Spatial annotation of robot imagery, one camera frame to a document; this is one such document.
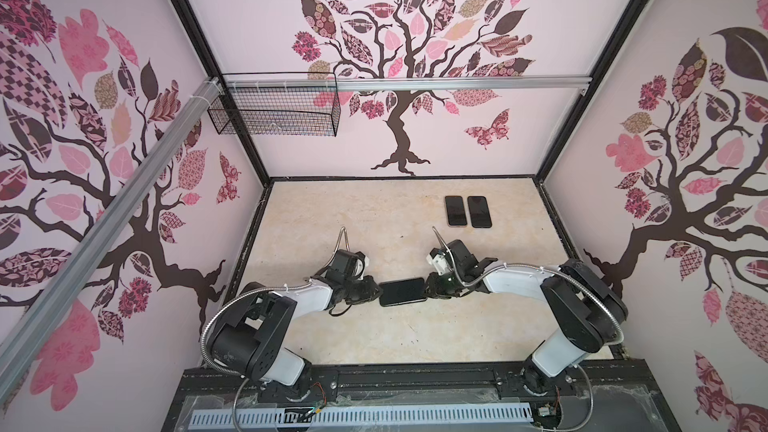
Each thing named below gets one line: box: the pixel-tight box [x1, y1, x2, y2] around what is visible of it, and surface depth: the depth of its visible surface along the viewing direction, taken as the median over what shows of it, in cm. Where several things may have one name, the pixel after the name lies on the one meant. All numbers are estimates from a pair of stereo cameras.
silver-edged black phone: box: [379, 277, 427, 307], surface depth 89 cm
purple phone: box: [445, 195, 467, 226], surface depth 112 cm
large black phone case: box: [467, 196, 492, 228], surface depth 112 cm
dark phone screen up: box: [467, 196, 492, 228], surface depth 112 cm
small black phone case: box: [379, 277, 427, 307], surface depth 89 cm
